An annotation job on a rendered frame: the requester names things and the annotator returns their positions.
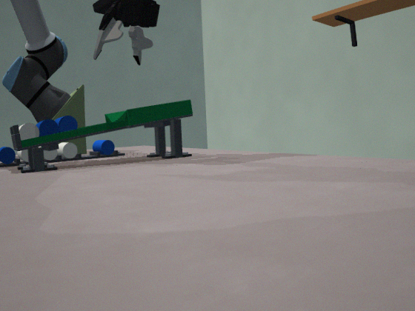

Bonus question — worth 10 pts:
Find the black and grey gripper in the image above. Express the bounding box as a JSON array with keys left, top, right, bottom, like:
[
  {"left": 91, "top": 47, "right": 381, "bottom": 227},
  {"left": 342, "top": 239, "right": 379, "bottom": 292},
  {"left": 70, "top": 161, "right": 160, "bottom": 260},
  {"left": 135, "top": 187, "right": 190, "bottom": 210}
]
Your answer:
[{"left": 93, "top": 0, "right": 160, "bottom": 65}]

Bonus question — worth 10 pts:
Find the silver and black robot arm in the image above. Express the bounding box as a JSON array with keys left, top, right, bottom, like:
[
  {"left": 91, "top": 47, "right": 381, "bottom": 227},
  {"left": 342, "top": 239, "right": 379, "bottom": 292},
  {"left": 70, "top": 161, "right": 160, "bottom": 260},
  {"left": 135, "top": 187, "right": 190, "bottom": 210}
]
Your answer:
[{"left": 2, "top": 0, "right": 71, "bottom": 123}]

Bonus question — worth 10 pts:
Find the blue cylinder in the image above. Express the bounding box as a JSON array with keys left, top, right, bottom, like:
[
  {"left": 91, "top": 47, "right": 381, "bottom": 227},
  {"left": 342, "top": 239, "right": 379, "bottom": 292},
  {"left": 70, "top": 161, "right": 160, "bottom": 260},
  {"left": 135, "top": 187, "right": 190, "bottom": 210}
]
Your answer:
[
  {"left": 0, "top": 147, "right": 16, "bottom": 164},
  {"left": 55, "top": 116, "right": 78, "bottom": 133},
  {"left": 93, "top": 140, "right": 115, "bottom": 155},
  {"left": 36, "top": 119, "right": 59, "bottom": 136}
]

